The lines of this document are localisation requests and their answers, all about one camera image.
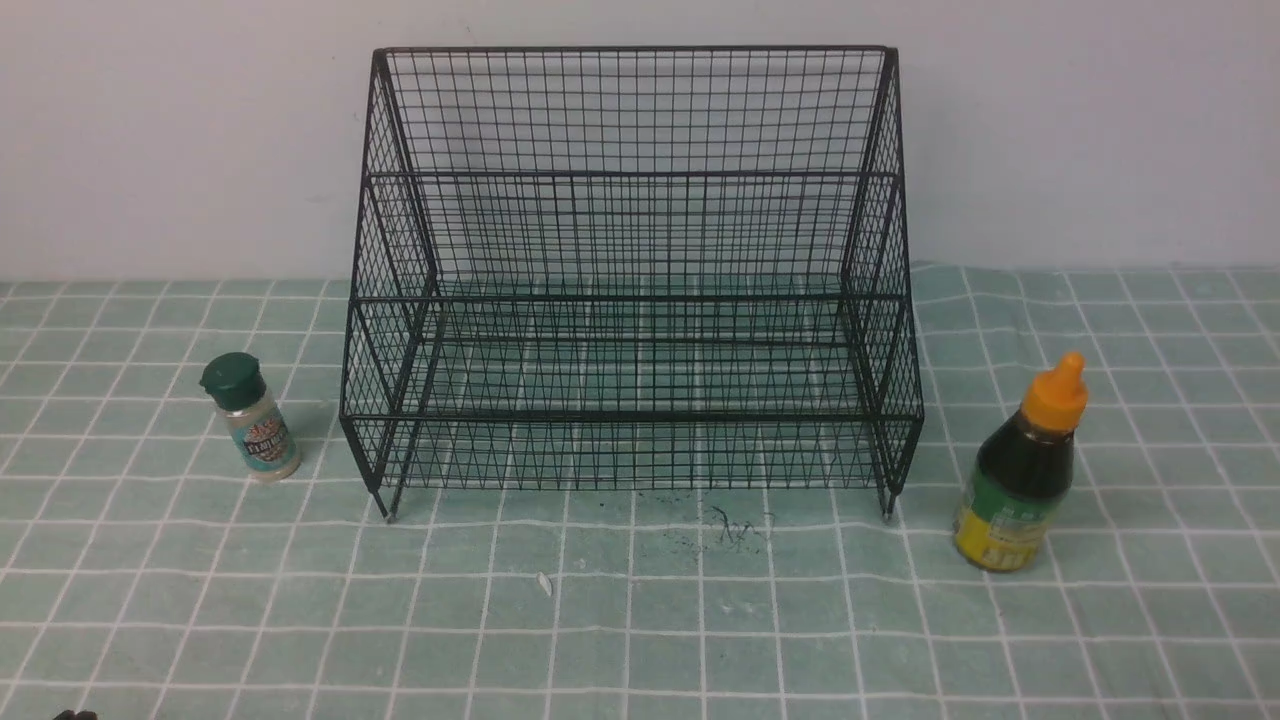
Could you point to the orange cap sauce bottle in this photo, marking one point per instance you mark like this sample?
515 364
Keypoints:
1022 473

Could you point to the green cap spice jar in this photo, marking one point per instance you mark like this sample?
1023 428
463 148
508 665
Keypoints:
235 383

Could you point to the green checkered tablecloth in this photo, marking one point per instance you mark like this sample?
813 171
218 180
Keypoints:
147 575

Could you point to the black wire mesh rack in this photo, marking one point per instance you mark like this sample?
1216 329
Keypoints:
632 267

